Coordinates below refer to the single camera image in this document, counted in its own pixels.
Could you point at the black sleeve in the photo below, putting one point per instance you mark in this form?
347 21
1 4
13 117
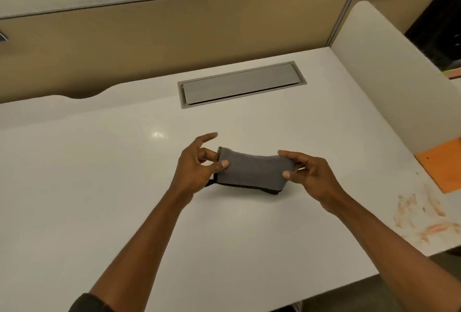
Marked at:
90 304

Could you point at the person's right forearm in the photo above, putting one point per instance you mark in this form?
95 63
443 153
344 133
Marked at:
392 254

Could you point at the grey cloth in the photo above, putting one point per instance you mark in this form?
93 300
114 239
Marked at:
252 170

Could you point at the person's left forearm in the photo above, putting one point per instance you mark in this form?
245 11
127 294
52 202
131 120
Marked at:
144 247

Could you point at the orange paper sheet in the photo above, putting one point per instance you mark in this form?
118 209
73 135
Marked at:
441 166

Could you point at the person's right thumb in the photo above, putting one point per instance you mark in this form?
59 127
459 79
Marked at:
292 174

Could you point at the person's left middle finger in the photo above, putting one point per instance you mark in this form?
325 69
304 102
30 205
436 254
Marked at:
203 139

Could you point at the person's left hand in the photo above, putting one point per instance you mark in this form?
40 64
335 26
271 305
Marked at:
187 175

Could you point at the white side divider panel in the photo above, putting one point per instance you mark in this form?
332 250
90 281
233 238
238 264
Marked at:
392 70

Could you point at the black chair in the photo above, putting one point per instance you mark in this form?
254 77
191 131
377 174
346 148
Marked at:
437 27

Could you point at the beige partition panel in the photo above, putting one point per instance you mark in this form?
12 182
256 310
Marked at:
162 38

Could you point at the person's left thumb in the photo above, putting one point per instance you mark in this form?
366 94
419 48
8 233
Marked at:
218 166

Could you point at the person's right hand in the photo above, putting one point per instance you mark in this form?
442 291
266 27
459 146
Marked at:
318 182

